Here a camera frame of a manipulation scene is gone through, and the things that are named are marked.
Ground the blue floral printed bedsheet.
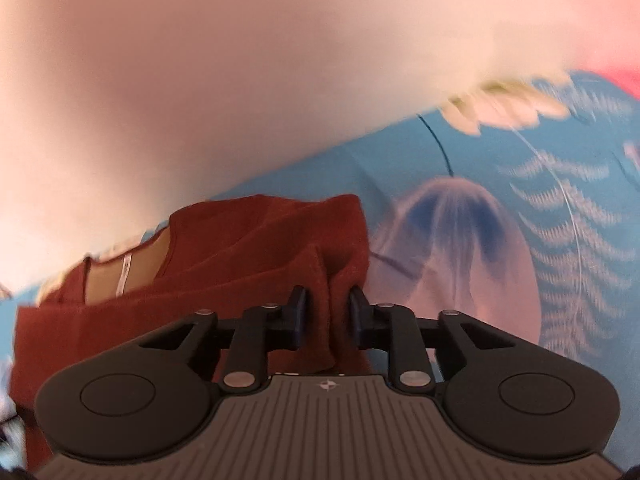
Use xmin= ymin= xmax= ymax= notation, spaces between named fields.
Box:
xmin=0 ymin=69 xmax=640 ymax=466

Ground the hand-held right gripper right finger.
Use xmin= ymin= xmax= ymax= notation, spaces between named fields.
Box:
xmin=348 ymin=286 xmax=517 ymax=395

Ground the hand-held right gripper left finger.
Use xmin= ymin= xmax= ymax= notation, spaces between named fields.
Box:
xmin=131 ymin=286 xmax=309 ymax=393

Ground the rust red small garment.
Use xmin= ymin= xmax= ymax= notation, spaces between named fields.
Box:
xmin=9 ymin=193 xmax=373 ymax=473

